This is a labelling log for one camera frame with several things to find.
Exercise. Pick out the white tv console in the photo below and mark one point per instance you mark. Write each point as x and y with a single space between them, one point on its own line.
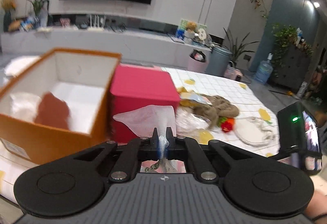
138 40

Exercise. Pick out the white wifi router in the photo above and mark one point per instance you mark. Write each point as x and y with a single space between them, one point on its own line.
97 23

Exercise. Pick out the gold foil snack bag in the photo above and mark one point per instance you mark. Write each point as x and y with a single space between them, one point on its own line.
191 99

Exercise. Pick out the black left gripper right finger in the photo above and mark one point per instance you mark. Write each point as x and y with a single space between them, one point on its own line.
190 152

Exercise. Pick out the orange cardboard box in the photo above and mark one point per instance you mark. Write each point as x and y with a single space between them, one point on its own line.
59 105

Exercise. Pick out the green plant in vase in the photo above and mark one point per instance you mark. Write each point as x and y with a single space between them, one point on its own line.
41 13

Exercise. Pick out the grey pedal trash bin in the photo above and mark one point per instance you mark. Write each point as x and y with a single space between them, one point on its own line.
218 61

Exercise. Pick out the dried yellow flower vase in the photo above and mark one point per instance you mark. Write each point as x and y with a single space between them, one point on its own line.
8 6

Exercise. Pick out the blue water jug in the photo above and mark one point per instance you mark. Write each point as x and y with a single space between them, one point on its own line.
264 70

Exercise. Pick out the dark cabinet with ivy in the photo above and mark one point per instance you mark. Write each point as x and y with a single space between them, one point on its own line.
291 57

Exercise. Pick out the red Wonderlab box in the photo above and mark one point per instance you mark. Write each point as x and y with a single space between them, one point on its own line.
136 87

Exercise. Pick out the teddy bear plush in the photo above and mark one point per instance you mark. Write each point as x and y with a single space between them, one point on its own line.
191 27

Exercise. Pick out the white foam mesh sleeve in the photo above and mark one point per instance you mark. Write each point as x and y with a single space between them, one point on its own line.
142 123

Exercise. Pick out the person's right hand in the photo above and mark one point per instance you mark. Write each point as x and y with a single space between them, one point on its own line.
316 210

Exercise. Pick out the tan braided plush yarn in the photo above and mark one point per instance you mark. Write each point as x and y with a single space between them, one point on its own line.
220 108

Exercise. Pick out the pink waste basket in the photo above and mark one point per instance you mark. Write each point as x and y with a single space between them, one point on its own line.
197 61

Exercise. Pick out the potted green leaf plant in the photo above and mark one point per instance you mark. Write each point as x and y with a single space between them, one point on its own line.
237 48

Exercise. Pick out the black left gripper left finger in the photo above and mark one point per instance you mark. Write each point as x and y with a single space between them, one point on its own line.
132 155

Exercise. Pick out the clear crinkled plastic bag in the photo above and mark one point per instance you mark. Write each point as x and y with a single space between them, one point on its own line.
187 122

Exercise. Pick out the red crochet flower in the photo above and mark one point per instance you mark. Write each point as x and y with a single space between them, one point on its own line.
226 124

